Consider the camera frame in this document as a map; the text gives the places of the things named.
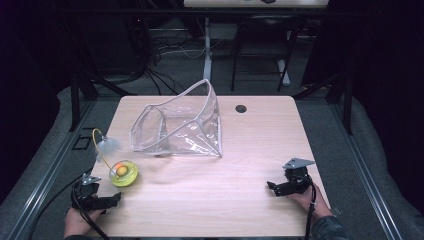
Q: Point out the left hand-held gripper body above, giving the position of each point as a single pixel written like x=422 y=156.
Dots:
x=85 y=195

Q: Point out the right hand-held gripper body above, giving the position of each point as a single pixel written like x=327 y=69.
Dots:
x=296 y=180

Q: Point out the person's right hand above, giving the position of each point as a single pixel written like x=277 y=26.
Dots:
x=308 y=200

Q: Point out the person's left hand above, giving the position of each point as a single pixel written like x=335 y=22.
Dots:
x=77 y=223

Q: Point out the yellow cat toy with feather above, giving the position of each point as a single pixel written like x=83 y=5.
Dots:
x=124 y=174

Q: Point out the black square floor socket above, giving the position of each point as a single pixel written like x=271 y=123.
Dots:
x=81 y=143

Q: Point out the dark round table grommet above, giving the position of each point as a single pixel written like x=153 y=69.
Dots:
x=241 y=108

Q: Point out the clear plastic zipper bag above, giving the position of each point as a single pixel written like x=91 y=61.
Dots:
x=186 y=133

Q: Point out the black chair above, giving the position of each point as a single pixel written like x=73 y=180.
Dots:
x=263 y=36

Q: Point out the white background desk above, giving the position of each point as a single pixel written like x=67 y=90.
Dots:
x=253 y=4

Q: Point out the grey aluminium floor rail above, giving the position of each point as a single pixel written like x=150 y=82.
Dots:
x=50 y=173
x=366 y=173

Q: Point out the black metal frame stand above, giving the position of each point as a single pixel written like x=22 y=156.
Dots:
x=75 y=100
x=346 y=100

